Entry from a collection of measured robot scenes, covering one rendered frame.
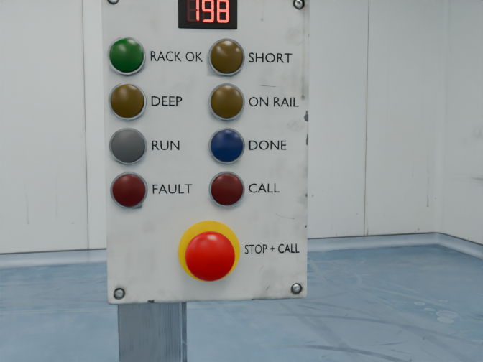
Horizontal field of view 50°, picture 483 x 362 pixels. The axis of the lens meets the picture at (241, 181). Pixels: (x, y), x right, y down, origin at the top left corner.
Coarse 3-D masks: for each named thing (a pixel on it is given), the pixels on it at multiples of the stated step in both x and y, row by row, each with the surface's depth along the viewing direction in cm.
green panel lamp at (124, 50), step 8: (120, 40) 41; (128, 40) 41; (112, 48) 41; (120, 48) 41; (128, 48) 41; (136, 48) 41; (112, 56) 41; (120, 56) 41; (128, 56) 41; (136, 56) 41; (112, 64) 41; (120, 64) 41; (128, 64) 41; (136, 64) 41; (128, 72) 41
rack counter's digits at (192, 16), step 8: (192, 0) 42; (200, 0) 42; (208, 0) 42; (216, 0) 42; (224, 0) 42; (192, 8) 42; (200, 8) 42; (208, 8) 42; (216, 8) 42; (224, 8) 42; (192, 16) 42; (200, 16) 42; (208, 16) 42; (216, 16) 42; (224, 16) 42
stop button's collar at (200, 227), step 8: (200, 224) 43; (208, 224) 43; (216, 224) 43; (224, 224) 43; (192, 232) 43; (200, 232) 43; (224, 232) 43; (232, 232) 44; (184, 240) 43; (232, 240) 44; (184, 248) 43; (272, 248) 44; (288, 248) 44; (296, 248) 44; (184, 256) 43; (184, 264) 43; (200, 280) 44; (216, 280) 44
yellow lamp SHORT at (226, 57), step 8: (224, 40) 42; (216, 48) 42; (224, 48) 42; (232, 48) 42; (240, 48) 42; (216, 56) 42; (224, 56) 42; (232, 56) 42; (240, 56) 42; (216, 64) 42; (224, 64) 42; (232, 64) 42; (240, 64) 42; (224, 72) 42; (232, 72) 42
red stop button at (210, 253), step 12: (192, 240) 41; (204, 240) 41; (216, 240) 41; (228, 240) 41; (192, 252) 41; (204, 252) 41; (216, 252) 41; (228, 252) 41; (192, 264) 41; (204, 264) 41; (216, 264) 41; (228, 264) 41; (204, 276) 41; (216, 276) 41
